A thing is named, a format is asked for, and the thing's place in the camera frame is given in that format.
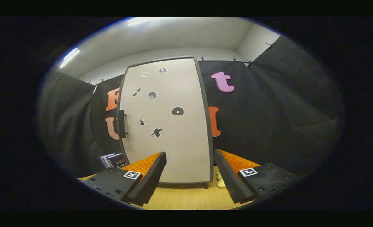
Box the yellow plush toy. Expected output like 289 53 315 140
216 172 226 189

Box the black backdrop cloth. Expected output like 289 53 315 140
40 35 343 178

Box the light blue book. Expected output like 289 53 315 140
100 154 116 168

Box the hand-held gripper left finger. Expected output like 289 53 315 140
79 152 167 207

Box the dark grey cabinet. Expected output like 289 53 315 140
116 56 214 189

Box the black door handle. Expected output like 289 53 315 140
118 110 128 138

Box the ceiling light panel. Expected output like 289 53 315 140
127 17 161 27
59 48 80 69

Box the beige cabinet door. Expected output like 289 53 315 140
119 58 211 183

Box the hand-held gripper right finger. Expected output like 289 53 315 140
214 149 300 204

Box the dark navy book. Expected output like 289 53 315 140
108 153 127 168

